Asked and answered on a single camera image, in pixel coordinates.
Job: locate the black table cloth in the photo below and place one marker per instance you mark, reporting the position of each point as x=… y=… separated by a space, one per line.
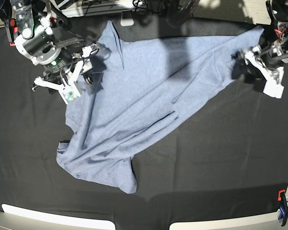
x=228 y=160

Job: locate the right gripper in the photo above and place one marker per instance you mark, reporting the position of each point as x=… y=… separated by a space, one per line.
x=59 y=64

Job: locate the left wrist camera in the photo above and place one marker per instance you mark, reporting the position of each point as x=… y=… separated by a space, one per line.
x=273 y=86

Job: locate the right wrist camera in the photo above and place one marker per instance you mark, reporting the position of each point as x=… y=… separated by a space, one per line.
x=69 y=92

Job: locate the orange blue clamp near right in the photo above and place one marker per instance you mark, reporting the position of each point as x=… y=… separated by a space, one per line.
x=283 y=207

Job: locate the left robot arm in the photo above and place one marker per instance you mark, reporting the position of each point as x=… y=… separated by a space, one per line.
x=277 y=32

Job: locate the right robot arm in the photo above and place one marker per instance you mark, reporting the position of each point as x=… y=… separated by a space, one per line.
x=43 y=35

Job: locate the blue-grey t-shirt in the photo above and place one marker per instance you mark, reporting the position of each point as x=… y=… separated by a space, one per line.
x=142 y=91

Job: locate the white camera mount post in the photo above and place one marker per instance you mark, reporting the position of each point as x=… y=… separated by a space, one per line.
x=126 y=18

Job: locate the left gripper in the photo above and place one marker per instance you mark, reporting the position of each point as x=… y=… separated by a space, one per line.
x=255 y=65

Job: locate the orange clamp far left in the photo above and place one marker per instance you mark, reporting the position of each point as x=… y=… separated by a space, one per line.
x=11 y=30

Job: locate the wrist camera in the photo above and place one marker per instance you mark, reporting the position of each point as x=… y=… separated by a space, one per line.
x=273 y=86
x=69 y=92

